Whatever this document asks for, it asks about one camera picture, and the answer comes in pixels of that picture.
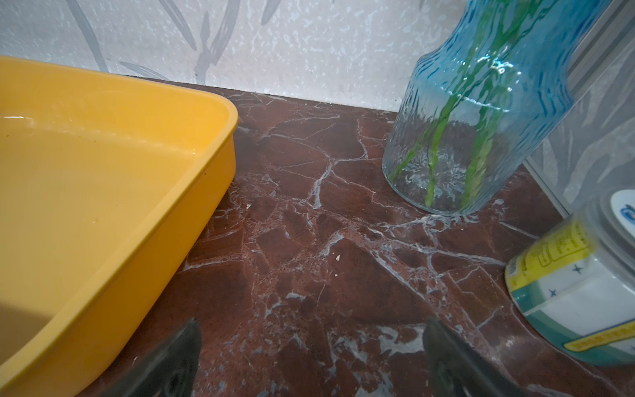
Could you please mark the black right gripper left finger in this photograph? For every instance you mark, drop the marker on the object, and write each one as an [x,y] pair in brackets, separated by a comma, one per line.
[169,370]

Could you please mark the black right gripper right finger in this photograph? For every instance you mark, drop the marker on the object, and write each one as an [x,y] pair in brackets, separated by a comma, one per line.
[457,370]

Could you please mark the yellow plastic storage box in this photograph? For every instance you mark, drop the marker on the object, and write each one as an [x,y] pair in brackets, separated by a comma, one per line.
[106,184]

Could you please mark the small labelled glass jar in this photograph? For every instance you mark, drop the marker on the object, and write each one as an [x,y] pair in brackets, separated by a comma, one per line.
[575,285]

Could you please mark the blue glass vase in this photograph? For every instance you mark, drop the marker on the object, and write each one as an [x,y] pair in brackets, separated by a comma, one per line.
[541,98]

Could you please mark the artificial flower bouquet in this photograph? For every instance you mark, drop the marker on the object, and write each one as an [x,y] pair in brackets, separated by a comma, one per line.
[456,98]

